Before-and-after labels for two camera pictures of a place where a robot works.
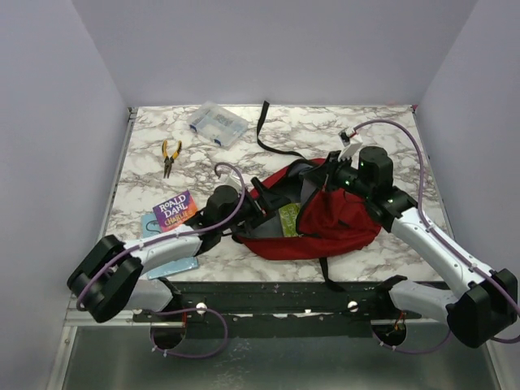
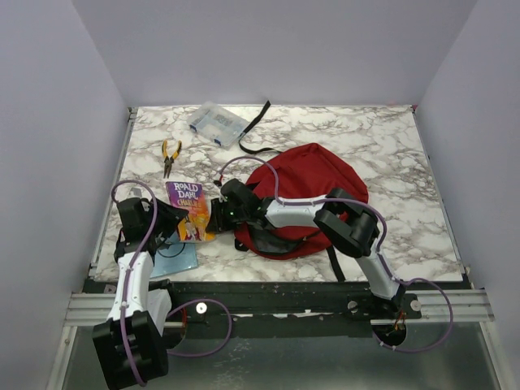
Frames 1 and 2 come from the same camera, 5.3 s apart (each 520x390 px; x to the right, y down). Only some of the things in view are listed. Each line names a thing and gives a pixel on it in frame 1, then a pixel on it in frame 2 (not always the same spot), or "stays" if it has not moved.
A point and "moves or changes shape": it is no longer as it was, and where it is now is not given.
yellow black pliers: [169, 161] stays
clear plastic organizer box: [217, 123] stays
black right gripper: [324, 175] → [217, 223]
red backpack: [314, 219] moves or changes shape
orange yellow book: [175, 212] moves or changes shape
